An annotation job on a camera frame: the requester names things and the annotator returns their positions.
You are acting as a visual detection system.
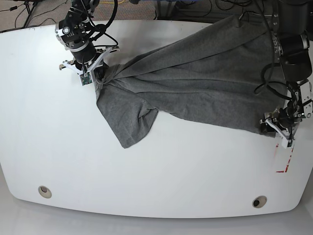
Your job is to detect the white left-arm gripper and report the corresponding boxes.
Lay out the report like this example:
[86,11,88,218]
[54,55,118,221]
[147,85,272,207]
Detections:
[260,108,298,148]

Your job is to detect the white right-arm gripper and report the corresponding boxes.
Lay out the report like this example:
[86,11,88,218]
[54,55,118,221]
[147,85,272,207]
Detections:
[59,46,119,86]

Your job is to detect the grey t-shirt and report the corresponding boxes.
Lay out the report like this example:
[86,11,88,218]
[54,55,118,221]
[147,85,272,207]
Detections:
[95,16,285,148]

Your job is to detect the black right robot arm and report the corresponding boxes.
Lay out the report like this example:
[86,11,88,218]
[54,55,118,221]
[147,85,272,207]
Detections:
[55,0,119,86]

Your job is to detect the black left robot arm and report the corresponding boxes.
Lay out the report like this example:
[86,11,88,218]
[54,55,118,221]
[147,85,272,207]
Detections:
[254,0,313,148]

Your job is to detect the red tape marking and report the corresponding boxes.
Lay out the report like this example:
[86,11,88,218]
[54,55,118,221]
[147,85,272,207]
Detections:
[273,141,295,173]

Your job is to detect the right table grommet hole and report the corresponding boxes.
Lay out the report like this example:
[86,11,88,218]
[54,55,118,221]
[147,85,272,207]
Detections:
[252,196,267,209]

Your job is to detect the table grommet hole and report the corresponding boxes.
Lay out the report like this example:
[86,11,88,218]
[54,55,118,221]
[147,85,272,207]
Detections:
[252,196,267,209]
[38,186,52,199]

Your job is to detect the black tripod stand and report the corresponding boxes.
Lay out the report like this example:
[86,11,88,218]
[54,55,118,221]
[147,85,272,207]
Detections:
[14,0,42,29]

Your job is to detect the left table grommet hole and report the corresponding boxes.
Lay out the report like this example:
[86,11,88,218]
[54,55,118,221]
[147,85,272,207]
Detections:
[38,186,52,199]

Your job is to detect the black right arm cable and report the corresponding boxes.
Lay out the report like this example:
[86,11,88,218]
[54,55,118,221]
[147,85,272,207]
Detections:
[84,0,120,48]

